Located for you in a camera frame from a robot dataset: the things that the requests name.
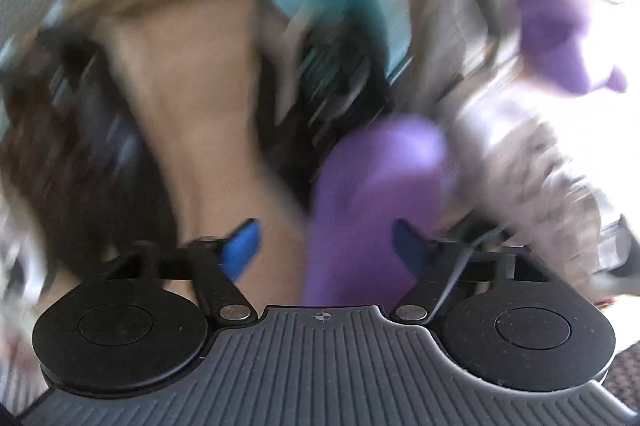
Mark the houndstooth trouser leg right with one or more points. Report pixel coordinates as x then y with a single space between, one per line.
623 379

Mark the black sneaker white sole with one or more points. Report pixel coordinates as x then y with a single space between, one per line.
76 153

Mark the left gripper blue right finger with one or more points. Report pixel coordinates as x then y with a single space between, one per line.
414 250

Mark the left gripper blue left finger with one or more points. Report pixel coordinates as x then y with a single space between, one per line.
239 248

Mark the black teal running sneaker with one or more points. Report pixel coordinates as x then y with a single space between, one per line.
326 67

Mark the grey white running sneaker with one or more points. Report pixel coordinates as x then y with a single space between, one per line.
510 167

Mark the purple slide slipper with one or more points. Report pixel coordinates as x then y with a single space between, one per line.
389 170
565 42

